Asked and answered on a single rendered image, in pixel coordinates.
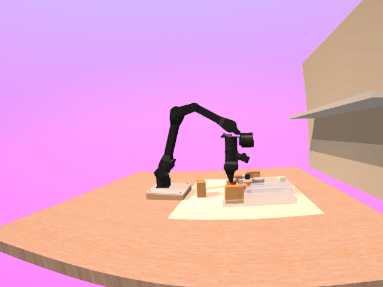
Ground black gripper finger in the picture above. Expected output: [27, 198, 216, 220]
[225, 169, 237, 183]

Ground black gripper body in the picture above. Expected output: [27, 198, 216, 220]
[223, 148, 238, 170]

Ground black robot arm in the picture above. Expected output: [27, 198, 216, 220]
[153, 102, 254, 188]

